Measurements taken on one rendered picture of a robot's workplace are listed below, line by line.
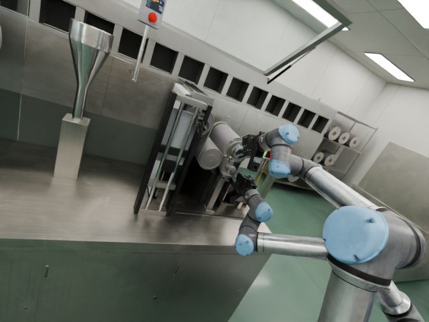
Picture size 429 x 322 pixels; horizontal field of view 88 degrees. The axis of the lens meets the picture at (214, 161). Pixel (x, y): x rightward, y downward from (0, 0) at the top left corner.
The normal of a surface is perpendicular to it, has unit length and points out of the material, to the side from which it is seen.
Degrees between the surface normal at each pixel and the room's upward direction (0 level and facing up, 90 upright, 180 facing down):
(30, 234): 0
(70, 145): 90
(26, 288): 90
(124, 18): 90
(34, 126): 90
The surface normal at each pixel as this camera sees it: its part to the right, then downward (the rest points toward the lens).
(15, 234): 0.38, -0.86
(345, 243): -0.86, -0.39
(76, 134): 0.32, 0.47
